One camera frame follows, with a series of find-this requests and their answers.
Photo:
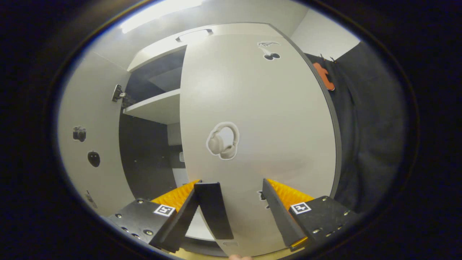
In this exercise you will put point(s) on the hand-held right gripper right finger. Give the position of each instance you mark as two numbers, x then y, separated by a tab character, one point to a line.
279	213

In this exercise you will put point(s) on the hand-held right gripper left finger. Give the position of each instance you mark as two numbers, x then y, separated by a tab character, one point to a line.
180	220

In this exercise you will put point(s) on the white cabinet door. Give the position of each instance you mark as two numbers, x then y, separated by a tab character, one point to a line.
270	108
97	108

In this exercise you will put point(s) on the white and grey cabinet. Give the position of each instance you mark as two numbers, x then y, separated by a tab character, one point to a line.
144	162

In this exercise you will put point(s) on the white cabinet shelf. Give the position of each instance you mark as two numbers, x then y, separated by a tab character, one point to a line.
158	108

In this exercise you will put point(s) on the metal door hinge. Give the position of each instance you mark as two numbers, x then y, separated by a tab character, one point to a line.
117	93

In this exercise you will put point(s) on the black backdrop cloth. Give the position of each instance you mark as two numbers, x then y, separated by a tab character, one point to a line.
371	126

